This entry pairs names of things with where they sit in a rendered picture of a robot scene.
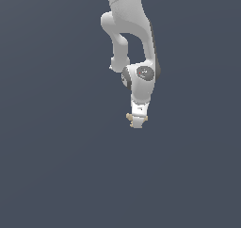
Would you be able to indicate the small tan object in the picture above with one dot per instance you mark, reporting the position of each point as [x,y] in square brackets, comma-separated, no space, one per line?
[129,117]

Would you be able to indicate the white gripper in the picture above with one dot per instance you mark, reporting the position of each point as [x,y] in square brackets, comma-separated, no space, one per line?
[139,109]

